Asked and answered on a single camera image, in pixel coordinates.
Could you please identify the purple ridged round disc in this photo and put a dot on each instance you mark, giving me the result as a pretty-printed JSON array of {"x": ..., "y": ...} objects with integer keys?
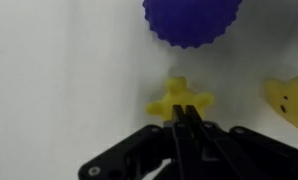
[{"x": 190, "y": 20}]

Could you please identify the yellow animal toy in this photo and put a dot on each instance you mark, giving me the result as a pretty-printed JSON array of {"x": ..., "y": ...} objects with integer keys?
[{"x": 292, "y": 100}]

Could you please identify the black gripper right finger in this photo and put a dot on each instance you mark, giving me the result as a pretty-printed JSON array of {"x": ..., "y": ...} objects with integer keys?
[{"x": 242, "y": 153}]

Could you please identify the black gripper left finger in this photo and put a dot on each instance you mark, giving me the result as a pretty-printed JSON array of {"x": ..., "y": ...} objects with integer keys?
[{"x": 139, "y": 153}]

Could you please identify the yellow spiked toy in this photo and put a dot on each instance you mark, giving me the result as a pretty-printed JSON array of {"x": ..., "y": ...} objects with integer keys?
[{"x": 180, "y": 96}]

